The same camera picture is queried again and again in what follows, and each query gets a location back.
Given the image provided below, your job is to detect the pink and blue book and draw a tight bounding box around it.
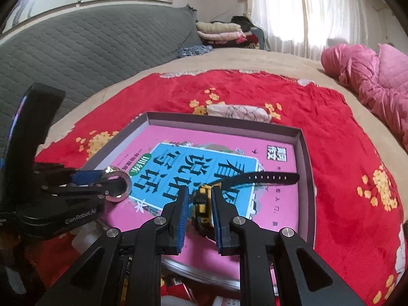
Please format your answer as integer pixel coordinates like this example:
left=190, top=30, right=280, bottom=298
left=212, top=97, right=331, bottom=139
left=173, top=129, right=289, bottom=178
left=107, top=124, right=301, bottom=262

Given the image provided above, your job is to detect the grey quilted cover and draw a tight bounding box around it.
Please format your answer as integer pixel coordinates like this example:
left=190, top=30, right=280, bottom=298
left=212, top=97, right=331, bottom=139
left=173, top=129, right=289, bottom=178
left=0, top=5, right=205, bottom=179

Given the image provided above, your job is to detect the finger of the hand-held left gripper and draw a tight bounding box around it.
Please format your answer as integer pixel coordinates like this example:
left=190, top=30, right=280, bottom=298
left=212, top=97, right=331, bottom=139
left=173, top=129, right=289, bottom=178
left=35, top=162, right=106, bottom=187
left=48, top=178, right=129, bottom=200

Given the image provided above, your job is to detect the red floral blanket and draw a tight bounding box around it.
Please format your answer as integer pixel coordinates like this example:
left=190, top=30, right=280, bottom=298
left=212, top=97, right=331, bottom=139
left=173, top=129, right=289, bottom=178
left=29, top=70, right=405, bottom=306

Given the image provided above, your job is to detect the white curtain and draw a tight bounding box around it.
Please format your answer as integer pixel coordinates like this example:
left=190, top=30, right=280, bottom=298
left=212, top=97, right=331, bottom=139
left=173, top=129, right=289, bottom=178
left=249, top=0, right=408, bottom=62

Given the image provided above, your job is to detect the blue floral cloth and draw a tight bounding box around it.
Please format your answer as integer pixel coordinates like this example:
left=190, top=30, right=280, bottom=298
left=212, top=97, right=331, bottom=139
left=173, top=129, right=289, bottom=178
left=177, top=45, right=213, bottom=59

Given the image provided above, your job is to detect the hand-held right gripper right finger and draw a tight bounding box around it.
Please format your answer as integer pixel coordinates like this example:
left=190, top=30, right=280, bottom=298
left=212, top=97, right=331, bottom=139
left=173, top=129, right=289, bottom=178
left=211, top=185, right=367, bottom=306

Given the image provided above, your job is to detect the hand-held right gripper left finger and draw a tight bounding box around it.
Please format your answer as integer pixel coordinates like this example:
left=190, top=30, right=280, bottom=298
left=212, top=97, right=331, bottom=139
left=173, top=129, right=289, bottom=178
left=35, top=185, right=191, bottom=306

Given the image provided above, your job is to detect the pink quilt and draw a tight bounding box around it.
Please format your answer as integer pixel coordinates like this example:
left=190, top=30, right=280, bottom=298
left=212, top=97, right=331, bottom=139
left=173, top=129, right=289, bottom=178
left=320, top=42, right=408, bottom=152

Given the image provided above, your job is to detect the black and yellow wristwatch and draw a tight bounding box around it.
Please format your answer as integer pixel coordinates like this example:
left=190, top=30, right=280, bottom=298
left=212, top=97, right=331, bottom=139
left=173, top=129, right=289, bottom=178
left=191, top=170, right=301, bottom=234

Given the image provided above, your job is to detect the round metal lid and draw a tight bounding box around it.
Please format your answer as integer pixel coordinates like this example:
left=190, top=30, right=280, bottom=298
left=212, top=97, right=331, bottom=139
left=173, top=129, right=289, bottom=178
left=161, top=258, right=241, bottom=291

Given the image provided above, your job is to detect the stack of folded clothes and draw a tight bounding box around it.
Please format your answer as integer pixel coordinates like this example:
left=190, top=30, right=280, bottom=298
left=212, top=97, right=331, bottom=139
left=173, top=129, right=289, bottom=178
left=195, top=16, right=265, bottom=50

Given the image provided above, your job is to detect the beige bed sheet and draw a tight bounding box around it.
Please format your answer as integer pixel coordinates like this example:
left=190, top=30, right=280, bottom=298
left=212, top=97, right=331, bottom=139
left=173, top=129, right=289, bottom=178
left=35, top=47, right=408, bottom=220

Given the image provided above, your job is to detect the grey cardboard box tray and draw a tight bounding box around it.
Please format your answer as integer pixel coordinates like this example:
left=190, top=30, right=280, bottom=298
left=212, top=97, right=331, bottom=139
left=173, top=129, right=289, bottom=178
left=81, top=112, right=317, bottom=253

